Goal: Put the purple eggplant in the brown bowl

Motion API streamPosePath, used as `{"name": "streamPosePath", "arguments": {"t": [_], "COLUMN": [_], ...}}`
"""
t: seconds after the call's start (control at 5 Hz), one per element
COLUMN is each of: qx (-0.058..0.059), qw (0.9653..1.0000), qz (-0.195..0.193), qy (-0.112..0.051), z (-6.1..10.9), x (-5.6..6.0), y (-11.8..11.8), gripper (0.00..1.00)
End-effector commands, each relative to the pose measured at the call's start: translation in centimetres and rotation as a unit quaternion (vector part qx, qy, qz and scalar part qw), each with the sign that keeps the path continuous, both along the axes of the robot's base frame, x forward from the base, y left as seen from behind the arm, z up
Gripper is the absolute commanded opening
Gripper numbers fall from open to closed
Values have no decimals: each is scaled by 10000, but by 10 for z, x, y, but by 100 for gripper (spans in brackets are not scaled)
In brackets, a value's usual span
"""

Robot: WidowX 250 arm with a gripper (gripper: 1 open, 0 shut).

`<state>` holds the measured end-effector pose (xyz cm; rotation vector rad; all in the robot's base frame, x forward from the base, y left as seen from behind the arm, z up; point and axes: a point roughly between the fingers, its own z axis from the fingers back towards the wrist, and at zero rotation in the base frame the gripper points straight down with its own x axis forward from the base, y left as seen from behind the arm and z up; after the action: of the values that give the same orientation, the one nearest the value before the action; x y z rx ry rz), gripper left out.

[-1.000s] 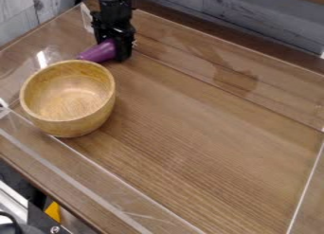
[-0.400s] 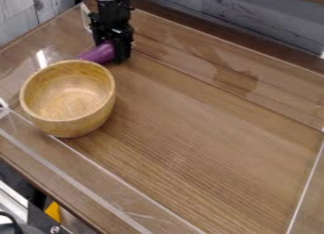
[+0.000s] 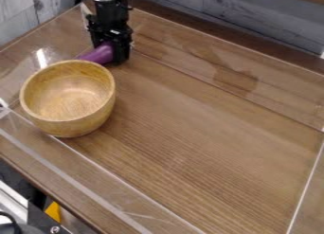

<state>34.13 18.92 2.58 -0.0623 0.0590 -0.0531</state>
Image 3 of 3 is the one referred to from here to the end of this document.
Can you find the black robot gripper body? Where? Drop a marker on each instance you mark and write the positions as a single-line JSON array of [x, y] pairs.
[[111, 17]]

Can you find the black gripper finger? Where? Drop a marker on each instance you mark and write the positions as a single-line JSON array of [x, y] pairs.
[[99, 36], [122, 48]]

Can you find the purple toy eggplant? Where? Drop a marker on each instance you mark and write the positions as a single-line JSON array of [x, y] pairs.
[[101, 55]]

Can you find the brown wooden bowl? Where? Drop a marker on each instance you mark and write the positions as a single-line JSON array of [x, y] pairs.
[[69, 97]]

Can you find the yellow black equipment base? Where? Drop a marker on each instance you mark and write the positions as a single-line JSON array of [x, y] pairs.
[[33, 208]]

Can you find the clear acrylic table enclosure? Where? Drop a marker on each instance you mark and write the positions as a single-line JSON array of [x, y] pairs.
[[213, 149]]

